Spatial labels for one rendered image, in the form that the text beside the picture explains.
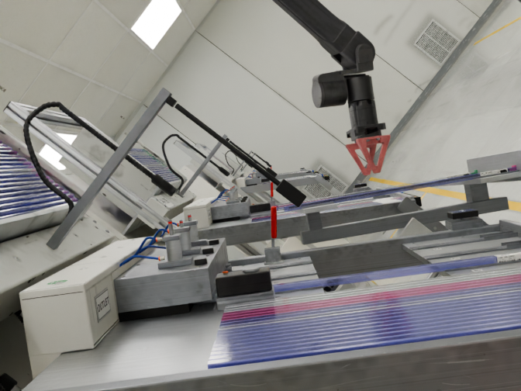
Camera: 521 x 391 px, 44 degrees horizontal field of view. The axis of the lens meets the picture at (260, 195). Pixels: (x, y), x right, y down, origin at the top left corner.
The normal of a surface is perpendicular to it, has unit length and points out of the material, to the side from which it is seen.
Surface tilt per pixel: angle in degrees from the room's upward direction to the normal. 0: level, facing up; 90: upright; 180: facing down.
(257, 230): 90
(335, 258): 90
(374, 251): 90
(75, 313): 90
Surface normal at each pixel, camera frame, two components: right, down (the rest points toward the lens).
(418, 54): -0.01, 0.06
